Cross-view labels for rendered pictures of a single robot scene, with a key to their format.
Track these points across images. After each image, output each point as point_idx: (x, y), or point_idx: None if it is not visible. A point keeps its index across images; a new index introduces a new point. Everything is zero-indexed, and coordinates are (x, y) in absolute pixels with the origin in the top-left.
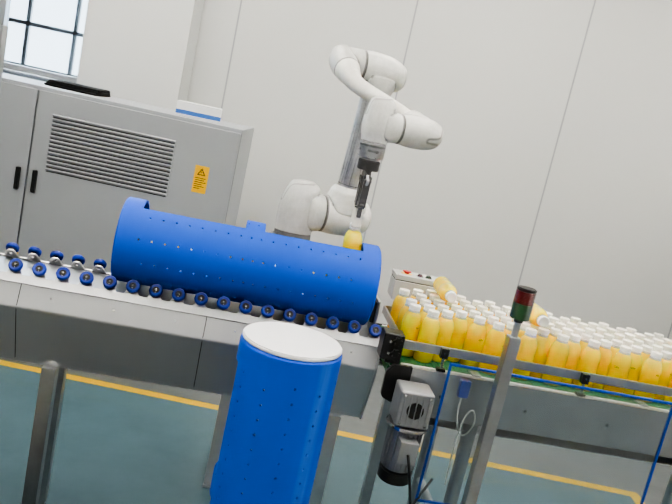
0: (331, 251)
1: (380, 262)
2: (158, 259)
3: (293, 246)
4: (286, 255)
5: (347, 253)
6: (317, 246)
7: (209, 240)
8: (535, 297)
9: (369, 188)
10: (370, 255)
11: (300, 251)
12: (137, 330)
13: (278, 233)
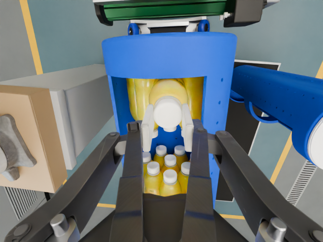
0: (214, 131)
1: (225, 35)
2: None
3: (211, 178)
4: (217, 175)
5: (215, 105)
6: (208, 153)
7: None
8: None
9: (279, 191)
10: (215, 60)
11: (215, 166)
12: None
13: (10, 166)
